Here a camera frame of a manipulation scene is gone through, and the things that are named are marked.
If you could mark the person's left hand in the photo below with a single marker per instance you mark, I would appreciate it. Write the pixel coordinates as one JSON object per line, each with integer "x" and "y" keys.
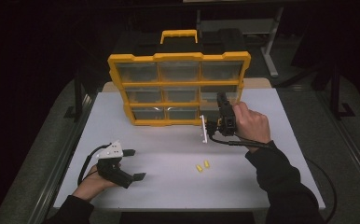
{"x": 89, "y": 188}

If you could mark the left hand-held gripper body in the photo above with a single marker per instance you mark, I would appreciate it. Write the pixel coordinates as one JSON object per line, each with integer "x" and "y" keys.
{"x": 109, "y": 171}

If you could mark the grey desk with metal legs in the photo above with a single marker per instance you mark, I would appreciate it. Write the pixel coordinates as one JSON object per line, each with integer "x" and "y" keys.
{"x": 246, "y": 26}

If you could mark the aluminium rail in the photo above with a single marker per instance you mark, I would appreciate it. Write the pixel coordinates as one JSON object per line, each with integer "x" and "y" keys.
{"x": 353, "y": 146}
{"x": 57, "y": 174}

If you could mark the yellow organizer case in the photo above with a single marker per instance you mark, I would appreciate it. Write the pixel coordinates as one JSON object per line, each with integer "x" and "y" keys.
{"x": 181, "y": 84}

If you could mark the rows of clear bins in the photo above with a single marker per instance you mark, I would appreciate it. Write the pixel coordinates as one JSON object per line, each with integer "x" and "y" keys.
{"x": 137, "y": 73}

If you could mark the person's right hand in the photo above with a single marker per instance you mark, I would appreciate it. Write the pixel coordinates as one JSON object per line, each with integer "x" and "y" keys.
{"x": 252, "y": 127}

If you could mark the yellow foam earplug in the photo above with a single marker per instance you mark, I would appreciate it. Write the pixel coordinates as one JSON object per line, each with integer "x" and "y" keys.
{"x": 206, "y": 164}
{"x": 199, "y": 168}

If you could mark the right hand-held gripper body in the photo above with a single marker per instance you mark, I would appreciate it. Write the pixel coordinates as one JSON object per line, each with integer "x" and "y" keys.
{"x": 228, "y": 124}

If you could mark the black metal stand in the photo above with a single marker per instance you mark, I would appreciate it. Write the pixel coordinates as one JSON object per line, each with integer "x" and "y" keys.
{"x": 335, "y": 93}
{"x": 78, "y": 93}

